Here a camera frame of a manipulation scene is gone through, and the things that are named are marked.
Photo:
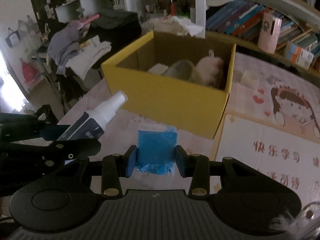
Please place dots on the pink paper carton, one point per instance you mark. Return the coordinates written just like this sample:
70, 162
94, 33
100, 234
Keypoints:
268, 35

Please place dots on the blue plastic packet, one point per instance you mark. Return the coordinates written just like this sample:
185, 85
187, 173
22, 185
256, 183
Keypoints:
156, 147

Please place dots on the dark framed wall picture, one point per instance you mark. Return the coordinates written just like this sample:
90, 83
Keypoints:
12, 38

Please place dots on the yellow cardboard box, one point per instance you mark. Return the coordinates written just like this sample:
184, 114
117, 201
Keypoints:
175, 100

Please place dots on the cluster of desk stationery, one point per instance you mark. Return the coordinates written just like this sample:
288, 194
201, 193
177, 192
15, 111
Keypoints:
160, 6

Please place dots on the white t-shirt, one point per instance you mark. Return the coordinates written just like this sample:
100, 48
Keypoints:
87, 57

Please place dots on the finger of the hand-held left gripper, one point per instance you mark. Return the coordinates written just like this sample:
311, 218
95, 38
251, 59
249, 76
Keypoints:
51, 133
75, 148

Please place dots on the white shelf unit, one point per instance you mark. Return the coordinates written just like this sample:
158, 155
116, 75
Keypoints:
200, 0

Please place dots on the white orange small box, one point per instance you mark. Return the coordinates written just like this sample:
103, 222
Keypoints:
298, 55

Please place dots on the red hanging ornament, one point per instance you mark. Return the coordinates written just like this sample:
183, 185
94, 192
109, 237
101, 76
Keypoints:
27, 71

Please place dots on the white printed mat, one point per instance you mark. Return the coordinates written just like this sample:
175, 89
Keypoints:
250, 135

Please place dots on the grey cloth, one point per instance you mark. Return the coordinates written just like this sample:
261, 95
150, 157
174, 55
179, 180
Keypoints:
65, 45

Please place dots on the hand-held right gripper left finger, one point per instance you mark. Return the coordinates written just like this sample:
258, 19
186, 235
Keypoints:
132, 161

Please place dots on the white power adapter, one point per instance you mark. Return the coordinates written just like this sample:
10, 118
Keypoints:
157, 69

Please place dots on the white plastic bag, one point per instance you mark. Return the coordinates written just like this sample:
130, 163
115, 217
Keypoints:
175, 26

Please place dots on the white spray bottle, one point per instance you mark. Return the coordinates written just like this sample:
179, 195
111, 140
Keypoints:
100, 115

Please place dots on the pink plush toy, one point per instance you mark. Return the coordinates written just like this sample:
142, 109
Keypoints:
210, 70

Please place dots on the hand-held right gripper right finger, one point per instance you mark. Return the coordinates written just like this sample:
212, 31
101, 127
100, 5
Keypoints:
180, 161

